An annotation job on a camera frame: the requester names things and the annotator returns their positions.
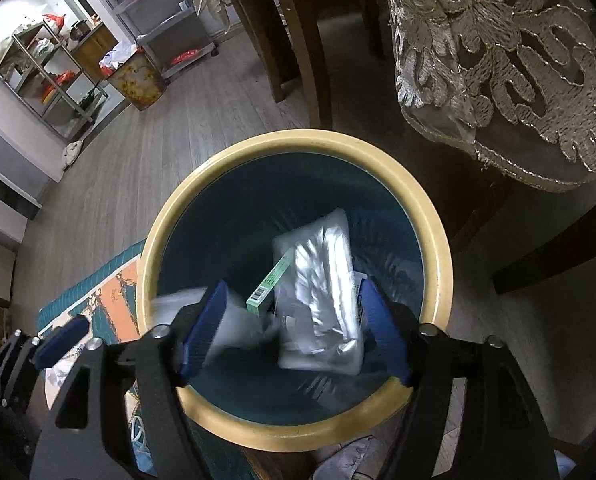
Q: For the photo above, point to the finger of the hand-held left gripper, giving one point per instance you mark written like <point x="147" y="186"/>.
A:
<point x="60" y="340"/>

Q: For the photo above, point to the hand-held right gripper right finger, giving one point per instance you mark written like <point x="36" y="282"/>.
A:
<point x="385" y="330"/>

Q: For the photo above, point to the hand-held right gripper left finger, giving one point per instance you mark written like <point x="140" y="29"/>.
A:
<point x="205" y="332"/>

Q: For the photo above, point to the large white paper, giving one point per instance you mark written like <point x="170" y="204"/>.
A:
<point x="60" y="375"/>

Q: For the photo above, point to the small white paper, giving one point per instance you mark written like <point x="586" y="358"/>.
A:
<point x="243" y="325"/>

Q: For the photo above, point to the green cardboard box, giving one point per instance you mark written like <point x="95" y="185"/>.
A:
<point x="268" y="290"/>

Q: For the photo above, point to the silver foil packet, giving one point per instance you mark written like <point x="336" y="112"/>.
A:
<point x="318" y="280"/>

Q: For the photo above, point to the blue face mask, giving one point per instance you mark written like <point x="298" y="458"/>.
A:
<point x="140" y="435"/>

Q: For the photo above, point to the yellow-rimmed teal bin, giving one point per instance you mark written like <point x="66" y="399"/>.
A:
<point x="298" y="142"/>

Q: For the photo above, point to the teal orange printed mat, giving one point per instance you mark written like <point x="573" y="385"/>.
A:
<point x="112" y="285"/>

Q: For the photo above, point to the person's patterned clothing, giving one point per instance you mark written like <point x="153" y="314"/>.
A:
<point x="358" y="460"/>

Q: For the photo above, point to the white slipper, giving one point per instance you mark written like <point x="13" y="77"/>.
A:
<point x="72" y="152"/>

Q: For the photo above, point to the grey metal shelf rack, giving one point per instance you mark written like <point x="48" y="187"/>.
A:
<point x="52" y="115"/>

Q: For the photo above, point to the black frying pan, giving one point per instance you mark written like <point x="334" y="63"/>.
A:
<point x="90" y="100"/>

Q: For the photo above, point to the floral metal bin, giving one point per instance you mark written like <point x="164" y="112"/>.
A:
<point x="140" y="85"/>

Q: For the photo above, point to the red plate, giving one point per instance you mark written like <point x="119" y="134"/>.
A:
<point x="185" y="56"/>

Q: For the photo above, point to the wooden chair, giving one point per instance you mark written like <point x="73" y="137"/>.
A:
<point x="308" y="60"/>

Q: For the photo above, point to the white crumpled plastic bags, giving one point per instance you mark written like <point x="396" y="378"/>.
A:
<point x="117" y="60"/>

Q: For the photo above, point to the wooden kitchen cabinet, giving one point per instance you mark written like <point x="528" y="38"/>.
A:
<point x="97" y="45"/>

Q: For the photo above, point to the wooden dining table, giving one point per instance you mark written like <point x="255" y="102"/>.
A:
<point x="263" y="35"/>

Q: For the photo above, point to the teal lace-trimmed tablecloth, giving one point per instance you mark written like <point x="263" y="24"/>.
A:
<point x="478" y="35"/>

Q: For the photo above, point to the dark cooking pot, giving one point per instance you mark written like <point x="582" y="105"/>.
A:
<point x="79" y="30"/>

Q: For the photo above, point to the grey rolling cart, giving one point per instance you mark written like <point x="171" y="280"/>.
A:
<point x="142" y="0"/>

